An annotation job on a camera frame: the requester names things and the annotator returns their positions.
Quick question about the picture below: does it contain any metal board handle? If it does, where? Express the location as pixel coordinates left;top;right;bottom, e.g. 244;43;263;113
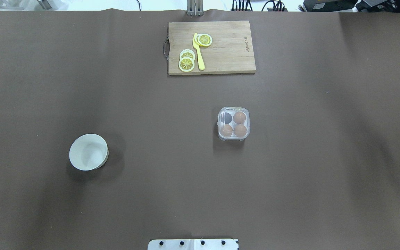
162;37;170;61

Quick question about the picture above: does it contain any lemon slice middle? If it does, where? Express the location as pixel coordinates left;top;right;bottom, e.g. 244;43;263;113
179;49;195;60

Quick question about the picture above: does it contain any yellow plastic knife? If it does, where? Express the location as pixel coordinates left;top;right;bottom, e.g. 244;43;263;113
192;33;205;71

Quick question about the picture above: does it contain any clear plastic egg box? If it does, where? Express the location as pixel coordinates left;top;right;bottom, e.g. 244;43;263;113
217;107;251;141

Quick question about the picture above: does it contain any black equipment box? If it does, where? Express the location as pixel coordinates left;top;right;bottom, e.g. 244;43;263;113
298;0;400;13

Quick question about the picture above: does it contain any bamboo cutting board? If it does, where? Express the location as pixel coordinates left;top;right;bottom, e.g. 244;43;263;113
168;20;257;75

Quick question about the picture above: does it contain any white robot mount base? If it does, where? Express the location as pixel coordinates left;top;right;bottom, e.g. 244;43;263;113
147;238;239;250

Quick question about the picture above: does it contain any brown egg in box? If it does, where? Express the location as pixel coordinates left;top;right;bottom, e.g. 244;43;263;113
233;124;248;138
232;111;247;124

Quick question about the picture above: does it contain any lemon slice under lower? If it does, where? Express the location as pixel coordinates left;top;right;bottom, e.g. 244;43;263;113
193;35;202;47

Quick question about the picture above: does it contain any brown egg from bowl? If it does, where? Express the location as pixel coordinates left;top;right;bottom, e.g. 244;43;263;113
219;124;233;138

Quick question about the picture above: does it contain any white bowl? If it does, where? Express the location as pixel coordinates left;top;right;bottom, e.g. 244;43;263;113
69;134;109;171

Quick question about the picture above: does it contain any lemon slice lower left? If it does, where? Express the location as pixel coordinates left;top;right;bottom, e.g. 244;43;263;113
197;33;213;47

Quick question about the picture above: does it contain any metal camera pole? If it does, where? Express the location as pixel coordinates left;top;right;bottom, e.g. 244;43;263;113
186;0;204;16

